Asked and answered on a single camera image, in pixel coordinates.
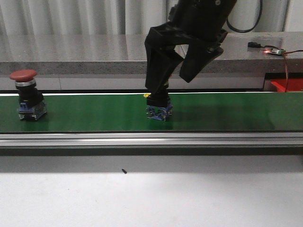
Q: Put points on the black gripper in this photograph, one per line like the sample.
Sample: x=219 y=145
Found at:
x=190 y=21

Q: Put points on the yellow mushroom push button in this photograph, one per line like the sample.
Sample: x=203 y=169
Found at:
x=159 y=105

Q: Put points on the red mushroom push button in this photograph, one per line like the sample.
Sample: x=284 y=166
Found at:
x=31 y=101

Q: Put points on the grey stone counter slab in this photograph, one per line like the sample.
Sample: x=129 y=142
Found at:
x=125 y=54

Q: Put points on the black plug connector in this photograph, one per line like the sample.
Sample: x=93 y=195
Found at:
x=254 y=45

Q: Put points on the green conveyor belt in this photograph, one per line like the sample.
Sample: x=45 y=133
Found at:
x=191 y=112

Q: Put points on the small green circuit board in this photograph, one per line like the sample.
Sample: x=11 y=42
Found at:
x=274 y=51

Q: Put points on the red plastic tray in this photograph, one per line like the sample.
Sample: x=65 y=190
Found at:
x=292 y=85

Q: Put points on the white corrugated curtain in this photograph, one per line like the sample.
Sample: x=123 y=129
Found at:
x=133 y=17

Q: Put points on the aluminium conveyor frame rail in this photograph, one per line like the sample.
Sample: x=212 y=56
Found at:
x=153 y=140

